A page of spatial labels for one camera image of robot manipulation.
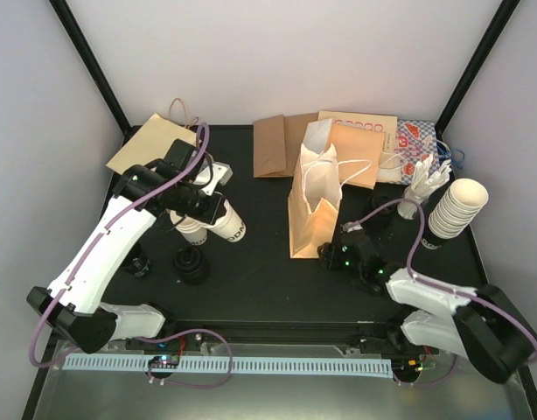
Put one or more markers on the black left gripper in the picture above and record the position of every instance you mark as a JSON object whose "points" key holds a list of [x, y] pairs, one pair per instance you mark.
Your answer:
{"points": [[216, 210]]}

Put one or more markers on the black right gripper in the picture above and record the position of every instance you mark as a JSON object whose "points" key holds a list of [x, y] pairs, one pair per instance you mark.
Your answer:
{"points": [[330, 254]]}

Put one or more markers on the single white paper cup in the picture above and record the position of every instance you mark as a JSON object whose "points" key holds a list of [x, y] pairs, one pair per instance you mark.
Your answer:
{"points": [[229, 226]]}

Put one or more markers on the orange paper bag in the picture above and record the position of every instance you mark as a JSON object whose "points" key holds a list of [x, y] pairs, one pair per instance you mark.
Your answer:
{"points": [[358, 154], [314, 200]]}

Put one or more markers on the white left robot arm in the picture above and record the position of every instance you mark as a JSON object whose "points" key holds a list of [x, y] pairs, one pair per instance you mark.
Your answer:
{"points": [[183, 181]]}

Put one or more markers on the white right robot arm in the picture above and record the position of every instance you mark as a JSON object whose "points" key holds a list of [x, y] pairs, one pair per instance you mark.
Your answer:
{"points": [[481, 325]]}

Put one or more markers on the stack of white paper cups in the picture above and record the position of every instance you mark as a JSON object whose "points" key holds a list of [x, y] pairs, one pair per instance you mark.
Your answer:
{"points": [[189, 228]]}

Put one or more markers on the brown kraft paper bag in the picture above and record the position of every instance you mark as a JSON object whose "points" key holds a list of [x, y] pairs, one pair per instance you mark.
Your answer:
{"points": [[277, 142]]}

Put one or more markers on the white paper bag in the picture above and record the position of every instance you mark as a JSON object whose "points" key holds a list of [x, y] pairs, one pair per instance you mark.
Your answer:
{"points": [[316, 136]]}

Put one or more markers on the beige bag with red circles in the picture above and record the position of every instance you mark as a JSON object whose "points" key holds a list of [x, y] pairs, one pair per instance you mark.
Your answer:
{"points": [[377, 123]]}

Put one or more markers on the blue checkered paper bag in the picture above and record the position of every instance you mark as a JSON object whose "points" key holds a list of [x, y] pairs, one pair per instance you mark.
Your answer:
{"points": [[416, 141]]}

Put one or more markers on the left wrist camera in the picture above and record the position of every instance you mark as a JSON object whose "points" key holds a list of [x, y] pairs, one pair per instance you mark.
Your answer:
{"points": [[211, 176]]}

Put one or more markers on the tan paper bag with handles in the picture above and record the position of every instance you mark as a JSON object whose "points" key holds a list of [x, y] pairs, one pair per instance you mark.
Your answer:
{"points": [[150, 142]]}

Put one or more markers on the light blue cable duct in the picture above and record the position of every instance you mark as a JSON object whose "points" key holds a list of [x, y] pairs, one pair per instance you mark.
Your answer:
{"points": [[108, 362]]}

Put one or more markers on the black frame post left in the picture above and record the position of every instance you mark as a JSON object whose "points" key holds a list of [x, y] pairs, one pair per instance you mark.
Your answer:
{"points": [[75, 33]]}

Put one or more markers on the black frame post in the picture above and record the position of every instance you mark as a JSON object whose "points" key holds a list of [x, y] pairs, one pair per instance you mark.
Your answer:
{"points": [[489, 39], [75, 33]]}

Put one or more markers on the black frame post right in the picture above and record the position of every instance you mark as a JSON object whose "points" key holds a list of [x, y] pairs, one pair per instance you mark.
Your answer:
{"points": [[489, 39]]}

